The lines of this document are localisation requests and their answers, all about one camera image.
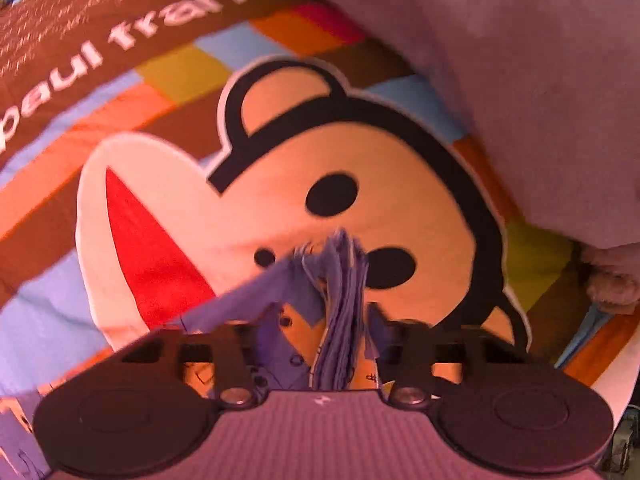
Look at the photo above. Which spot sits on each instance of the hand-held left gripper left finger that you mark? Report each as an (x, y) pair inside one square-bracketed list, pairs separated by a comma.
[(232, 360)]

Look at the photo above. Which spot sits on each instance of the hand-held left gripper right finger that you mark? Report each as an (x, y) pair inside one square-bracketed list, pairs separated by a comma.
[(405, 355)]

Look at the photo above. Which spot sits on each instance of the blue car print pants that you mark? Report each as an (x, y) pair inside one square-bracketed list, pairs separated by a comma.
[(340, 310)]

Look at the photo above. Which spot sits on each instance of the colourful monkey print bedsheet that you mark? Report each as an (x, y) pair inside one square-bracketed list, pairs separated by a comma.
[(280, 160)]

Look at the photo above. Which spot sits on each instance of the lilac quilt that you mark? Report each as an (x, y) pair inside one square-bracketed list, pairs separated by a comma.
[(525, 60)]

